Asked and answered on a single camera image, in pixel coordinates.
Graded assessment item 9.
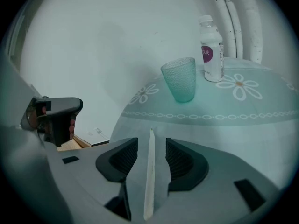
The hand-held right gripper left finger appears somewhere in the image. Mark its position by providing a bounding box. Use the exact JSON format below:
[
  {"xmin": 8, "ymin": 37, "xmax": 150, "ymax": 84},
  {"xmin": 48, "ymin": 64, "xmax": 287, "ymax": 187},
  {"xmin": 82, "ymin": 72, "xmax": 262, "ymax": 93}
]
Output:
[{"xmin": 43, "ymin": 136, "xmax": 139, "ymax": 224}]

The green textured glass cup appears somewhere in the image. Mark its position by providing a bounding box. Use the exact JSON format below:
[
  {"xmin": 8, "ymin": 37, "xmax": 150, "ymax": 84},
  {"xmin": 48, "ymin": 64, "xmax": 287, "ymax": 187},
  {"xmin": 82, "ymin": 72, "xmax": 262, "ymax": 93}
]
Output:
[{"xmin": 160, "ymin": 57, "xmax": 197, "ymax": 104}]

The white plastic bottle purple label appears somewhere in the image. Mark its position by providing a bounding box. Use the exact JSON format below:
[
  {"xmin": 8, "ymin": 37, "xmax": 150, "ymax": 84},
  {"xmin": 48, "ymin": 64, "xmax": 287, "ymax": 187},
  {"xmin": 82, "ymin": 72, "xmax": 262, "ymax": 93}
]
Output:
[{"xmin": 198, "ymin": 14, "xmax": 226, "ymax": 83}]

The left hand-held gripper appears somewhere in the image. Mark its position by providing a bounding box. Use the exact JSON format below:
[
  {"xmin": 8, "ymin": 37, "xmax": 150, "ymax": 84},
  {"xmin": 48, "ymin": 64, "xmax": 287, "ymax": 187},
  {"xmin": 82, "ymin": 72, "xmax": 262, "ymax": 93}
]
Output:
[{"xmin": 20, "ymin": 96, "xmax": 84, "ymax": 148}]

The white insulated wall pipe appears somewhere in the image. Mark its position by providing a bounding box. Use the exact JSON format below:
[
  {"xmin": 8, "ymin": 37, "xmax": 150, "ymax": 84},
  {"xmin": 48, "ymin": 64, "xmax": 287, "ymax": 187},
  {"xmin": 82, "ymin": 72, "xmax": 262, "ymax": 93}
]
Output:
[
  {"xmin": 207, "ymin": 0, "xmax": 238, "ymax": 58},
  {"xmin": 233, "ymin": 0, "xmax": 266, "ymax": 64}
]

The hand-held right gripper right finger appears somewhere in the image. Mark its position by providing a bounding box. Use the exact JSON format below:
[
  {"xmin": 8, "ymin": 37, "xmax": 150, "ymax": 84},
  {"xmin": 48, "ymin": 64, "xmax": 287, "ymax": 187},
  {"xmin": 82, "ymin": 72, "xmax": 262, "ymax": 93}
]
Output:
[{"xmin": 163, "ymin": 137, "xmax": 281, "ymax": 224}]

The white paper-wrapped straw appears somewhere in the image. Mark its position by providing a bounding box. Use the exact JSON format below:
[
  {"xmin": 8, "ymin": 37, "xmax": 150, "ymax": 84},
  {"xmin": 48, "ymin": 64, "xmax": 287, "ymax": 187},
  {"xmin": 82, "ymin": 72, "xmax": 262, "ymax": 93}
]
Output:
[{"xmin": 143, "ymin": 127, "xmax": 156, "ymax": 221}]

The round table with floral cloth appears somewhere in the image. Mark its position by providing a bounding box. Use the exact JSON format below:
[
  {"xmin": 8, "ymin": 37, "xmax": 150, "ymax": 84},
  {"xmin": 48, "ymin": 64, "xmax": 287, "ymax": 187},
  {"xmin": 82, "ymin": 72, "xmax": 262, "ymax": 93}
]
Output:
[{"xmin": 109, "ymin": 57, "xmax": 299, "ymax": 220}]

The white power cable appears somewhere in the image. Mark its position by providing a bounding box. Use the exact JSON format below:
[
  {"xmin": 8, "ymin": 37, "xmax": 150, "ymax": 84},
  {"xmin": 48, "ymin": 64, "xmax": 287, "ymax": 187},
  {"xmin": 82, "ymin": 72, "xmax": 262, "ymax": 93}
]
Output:
[{"xmin": 98, "ymin": 130, "xmax": 111, "ymax": 142}]

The person's left hand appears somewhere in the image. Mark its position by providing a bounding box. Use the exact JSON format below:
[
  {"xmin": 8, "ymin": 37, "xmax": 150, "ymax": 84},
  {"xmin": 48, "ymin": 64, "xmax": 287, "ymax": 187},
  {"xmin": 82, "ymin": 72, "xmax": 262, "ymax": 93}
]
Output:
[{"xmin": 27, "ymin": 105, "xmax": 76, "ymax": 141}]

